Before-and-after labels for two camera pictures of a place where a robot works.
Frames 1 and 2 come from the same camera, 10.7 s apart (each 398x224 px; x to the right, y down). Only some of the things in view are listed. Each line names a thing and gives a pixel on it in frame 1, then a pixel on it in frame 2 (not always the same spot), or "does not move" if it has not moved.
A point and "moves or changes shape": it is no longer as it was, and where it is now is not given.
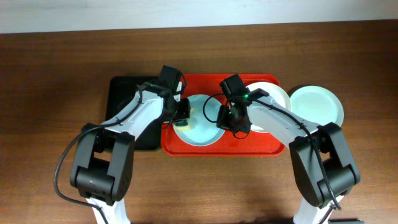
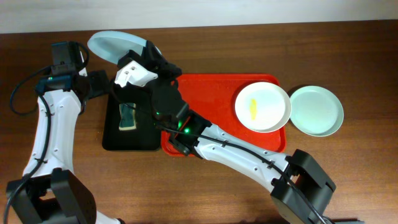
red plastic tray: x=254 y=144 does not move
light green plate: x=317 y=104 does not move
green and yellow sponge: x=187 y=127 moves or changes shape
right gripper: x=224 y=122 -> x=153 y=63
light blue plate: x=202 y=129 -> x=111 y=46
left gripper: x=182 y=109 -> x=97 y=82
